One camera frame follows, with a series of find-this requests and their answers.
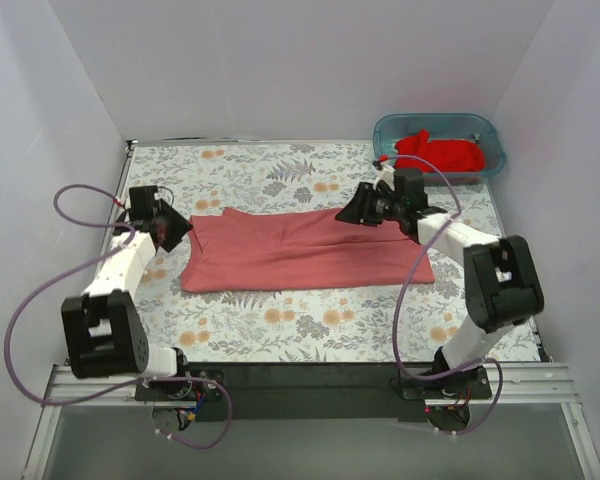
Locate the floral table mat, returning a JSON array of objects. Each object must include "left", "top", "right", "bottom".
[{"left": 78, "top": 141, "right": 541, "bottom": 364}]

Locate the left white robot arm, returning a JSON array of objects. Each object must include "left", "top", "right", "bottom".
[{"left": 61, "top": 185, "right": 193, "bottom": 400}]

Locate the red t shirt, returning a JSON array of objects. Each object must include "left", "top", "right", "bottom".
[{"left": 395, "top": 130, "right": 485, "bottom": 173}]

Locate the aluminium frame rail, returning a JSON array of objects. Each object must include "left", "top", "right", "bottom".
[{"left": 23, "top": 362, "right": 600, "bottom": 479}]

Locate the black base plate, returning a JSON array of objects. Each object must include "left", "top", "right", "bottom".
[{"left": 134, "top": 362, "right": 494, "bottom": 424}]

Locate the pink t shirt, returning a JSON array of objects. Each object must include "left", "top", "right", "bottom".
[{"left": 180, "top": 208, "right": 435, "bottom": 293}]

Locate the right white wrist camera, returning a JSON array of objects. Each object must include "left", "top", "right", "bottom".
[{"left": 373, "top": 164, "right": 395, "bottom": 191}]

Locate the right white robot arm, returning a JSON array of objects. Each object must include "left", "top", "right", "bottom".
[{"left": 335, "top": 167, "right": 544, "bottom": 398}]

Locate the teal plastic bin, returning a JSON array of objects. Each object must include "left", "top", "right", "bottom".
[{"left": 372, "top": 113, "right": 506, "bottom": 184}]

